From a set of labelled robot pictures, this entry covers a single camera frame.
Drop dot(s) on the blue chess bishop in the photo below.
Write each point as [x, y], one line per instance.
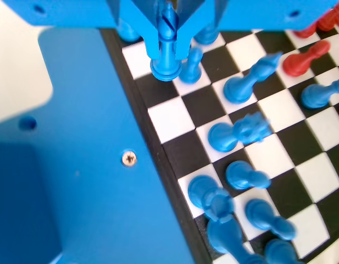
[238, 88]
[166, 66]

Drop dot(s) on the red chess pawn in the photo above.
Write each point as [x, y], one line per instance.
[295, 66]
[306, 32]
[331, 19]

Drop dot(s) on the blue chess rook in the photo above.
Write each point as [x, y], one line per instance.
[199, 189]
[128, 34]

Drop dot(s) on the blue chess pawn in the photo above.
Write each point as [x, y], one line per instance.
[314, 96]
[279, 251]
[260, 211]
[189, 72]
[239, 173]

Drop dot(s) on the blue chess queen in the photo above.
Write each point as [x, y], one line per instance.
[221, 137]

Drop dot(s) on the black and white chessboard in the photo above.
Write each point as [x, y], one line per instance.
[169, 118]

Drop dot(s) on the brass screw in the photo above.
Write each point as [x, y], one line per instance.
[129, 159]

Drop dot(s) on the blue base plate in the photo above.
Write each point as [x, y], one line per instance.
[97, 137]

